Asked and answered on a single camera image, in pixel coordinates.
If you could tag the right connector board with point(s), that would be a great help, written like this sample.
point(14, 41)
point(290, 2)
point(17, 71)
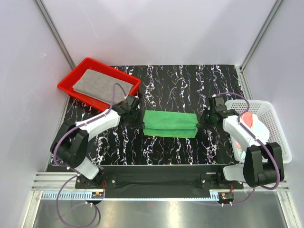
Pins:
point(228, 196)

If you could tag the connector board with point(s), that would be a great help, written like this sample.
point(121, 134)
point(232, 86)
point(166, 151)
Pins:
point(97, 195)
point(228, 196)

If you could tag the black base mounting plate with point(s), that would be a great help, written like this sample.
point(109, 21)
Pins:
point(164, 182)

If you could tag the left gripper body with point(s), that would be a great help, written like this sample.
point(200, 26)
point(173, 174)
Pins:
point(136, 121)

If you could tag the red plastic tray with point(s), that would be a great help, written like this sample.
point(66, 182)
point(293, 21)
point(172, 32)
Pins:
point(67, 83)

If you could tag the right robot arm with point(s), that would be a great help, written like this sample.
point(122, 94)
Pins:
point(263, 164)

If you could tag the white perforated basket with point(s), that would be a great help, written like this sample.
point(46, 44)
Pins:
point(267, 115)

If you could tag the grey towel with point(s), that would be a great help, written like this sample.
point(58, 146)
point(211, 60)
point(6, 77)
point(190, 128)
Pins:
point(100, 86)

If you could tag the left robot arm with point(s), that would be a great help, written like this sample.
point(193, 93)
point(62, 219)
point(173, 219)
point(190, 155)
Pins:
point(71, 141)

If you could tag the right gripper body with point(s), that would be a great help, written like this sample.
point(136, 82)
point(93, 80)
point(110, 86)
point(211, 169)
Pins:
point(208, 118)

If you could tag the pink cloth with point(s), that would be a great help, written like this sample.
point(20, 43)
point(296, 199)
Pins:
point(247, 118)

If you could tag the white cloth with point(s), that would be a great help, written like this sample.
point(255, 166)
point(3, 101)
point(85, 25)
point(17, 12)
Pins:
point(259, 130)

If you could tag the green towel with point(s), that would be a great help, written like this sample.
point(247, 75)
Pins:
point(170, 124)

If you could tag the left connector board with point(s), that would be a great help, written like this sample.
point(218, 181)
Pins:
point(97, 195)

